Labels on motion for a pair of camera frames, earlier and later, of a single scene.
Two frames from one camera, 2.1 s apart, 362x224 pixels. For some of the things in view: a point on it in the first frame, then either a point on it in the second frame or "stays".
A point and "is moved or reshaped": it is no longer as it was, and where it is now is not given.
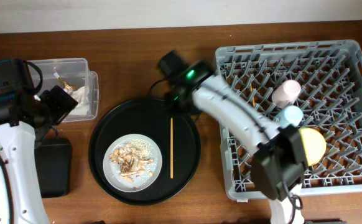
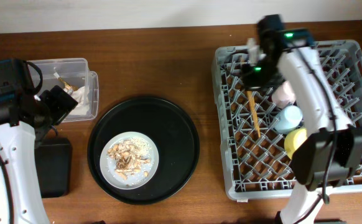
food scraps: x=134 y=159 is moved or reshaped
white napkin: x=81 y=96 stays
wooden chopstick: x=171 y=150 is moved or reshaped
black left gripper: x=62 y=104 stays
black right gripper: x=170 y=97 → x=251 y=83
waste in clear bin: x=66 y=85 stays
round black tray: x=176 y=135 stays
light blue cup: x=291 y=115 stays
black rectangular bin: x=55 y=160 stays
